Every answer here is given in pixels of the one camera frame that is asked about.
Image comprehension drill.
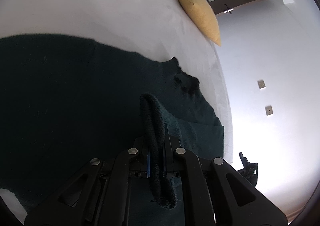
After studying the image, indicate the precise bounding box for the dark green knit garment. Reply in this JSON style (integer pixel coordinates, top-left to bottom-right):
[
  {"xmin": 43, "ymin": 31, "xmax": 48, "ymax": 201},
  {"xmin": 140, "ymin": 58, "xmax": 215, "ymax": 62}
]
[{"xmin": 1, "ymin": 34, "xmax": 224, "ymax": 225}]

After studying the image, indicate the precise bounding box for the yellow cushion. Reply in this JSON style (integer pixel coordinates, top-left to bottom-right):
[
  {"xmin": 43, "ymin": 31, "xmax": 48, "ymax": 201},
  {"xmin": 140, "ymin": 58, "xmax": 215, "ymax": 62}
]
[{"xmin": 178, "ymin": 0, "xmax": 221, "ymax": 46}]

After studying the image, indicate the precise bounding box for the lower wall socket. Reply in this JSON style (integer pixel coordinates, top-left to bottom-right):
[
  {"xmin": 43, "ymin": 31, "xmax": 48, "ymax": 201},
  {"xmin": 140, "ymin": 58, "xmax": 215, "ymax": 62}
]
[{"xmin": 265, "ymin": 106, "xmax": 273, "ymax": 115}]

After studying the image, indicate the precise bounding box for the wall socket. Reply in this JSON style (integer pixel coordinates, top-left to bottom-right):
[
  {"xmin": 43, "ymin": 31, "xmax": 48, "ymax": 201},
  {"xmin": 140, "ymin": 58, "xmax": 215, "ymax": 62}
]
[
  {"xmin": 265, "ymin": 106, "xmax": 273, "ymax": 115},
  {"xmin": 258, "ymin": 80, "xmax": 266, "ymax": 89}
]

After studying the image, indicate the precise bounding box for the upper wall socket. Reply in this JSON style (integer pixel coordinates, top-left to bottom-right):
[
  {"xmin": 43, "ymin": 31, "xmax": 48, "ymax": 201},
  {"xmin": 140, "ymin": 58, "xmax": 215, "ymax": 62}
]
[{"xmin": 258, "ymin": 80, "xmax": 266, "ymax": 89}]

